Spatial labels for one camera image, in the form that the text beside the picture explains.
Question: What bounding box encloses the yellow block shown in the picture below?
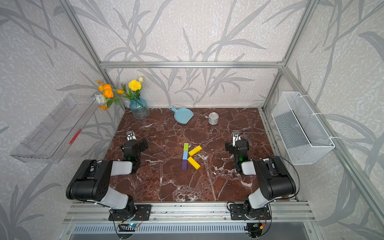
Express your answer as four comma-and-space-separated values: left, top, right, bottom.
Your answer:
189, 146, 202, 157
187, 157, 201, 170

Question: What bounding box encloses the purple block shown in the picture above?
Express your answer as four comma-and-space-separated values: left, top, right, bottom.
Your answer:
182, 160, 188, 171

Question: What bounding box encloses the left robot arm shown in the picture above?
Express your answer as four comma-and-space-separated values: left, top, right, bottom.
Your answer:
66, 131, 149, 214

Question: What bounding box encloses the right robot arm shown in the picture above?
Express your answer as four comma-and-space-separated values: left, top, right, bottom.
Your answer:
225, 131, 300, 215

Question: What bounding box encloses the blue glass vase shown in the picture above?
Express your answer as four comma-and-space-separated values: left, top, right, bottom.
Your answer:
130, 97, 150, 120

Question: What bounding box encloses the small metal can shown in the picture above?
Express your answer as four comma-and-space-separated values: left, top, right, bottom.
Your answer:
208, 112, 219, 125

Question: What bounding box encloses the orange yellow flower bouquet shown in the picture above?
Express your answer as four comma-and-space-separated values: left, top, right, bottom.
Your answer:
95, 76, 144, 111

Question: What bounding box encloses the light blue dustpan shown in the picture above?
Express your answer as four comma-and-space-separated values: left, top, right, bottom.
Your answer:
169, 106, 194, 125

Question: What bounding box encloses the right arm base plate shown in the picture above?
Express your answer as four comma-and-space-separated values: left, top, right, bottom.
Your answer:
226, 202, 272, 221

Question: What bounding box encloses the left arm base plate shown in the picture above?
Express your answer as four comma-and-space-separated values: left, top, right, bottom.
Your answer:
108, 204, 152, 222

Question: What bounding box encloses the white wire basket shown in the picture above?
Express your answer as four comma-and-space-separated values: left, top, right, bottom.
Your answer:
272, 92, 335, 165

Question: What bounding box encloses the clear plastic wall tray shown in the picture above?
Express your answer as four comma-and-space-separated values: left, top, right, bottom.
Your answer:
10, 94, 99, 164

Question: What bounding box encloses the aluminium front rail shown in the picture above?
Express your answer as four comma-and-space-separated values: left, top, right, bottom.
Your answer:
63, 201, 315, 224

